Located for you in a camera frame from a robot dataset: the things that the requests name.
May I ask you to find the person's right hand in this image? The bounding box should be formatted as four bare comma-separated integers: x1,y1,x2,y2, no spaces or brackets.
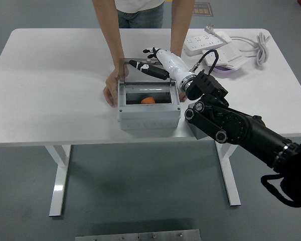
103,69,120,108

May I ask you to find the brown floor sign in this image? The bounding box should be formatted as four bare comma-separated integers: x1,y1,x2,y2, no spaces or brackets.
192,2,214,18

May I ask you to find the white table leg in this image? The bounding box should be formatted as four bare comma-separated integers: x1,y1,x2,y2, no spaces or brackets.
44,145,72,217
214,140,241,207

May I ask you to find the white power strip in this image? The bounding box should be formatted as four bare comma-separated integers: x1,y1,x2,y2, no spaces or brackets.
183,34,232,56

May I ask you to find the grey metal plate with screws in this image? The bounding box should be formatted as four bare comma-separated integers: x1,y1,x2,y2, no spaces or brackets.
75,228,201,241

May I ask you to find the white wall socket panel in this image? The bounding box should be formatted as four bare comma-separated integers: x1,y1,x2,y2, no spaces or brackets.
224,55,247,71
202,45,243,66

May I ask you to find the grey block with round hole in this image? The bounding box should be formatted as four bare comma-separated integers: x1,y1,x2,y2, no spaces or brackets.
184,102,209,140

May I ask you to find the grey plastic junction box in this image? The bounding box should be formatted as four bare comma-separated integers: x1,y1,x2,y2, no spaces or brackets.
117,82,181,130

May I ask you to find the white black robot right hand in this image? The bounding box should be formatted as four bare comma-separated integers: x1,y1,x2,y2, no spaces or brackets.
129,47,195,87

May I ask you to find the purple round bowl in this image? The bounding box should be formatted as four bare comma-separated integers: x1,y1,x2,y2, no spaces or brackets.
212,64,238,74

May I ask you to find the white power cable with plug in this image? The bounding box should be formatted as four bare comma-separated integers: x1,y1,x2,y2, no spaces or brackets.
204,23,271,68

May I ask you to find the person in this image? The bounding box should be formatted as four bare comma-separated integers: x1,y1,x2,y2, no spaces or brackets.
114,0,165,29

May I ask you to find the transparent hinged box lid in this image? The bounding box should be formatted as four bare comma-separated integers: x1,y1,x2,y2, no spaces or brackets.
118,58,178,86

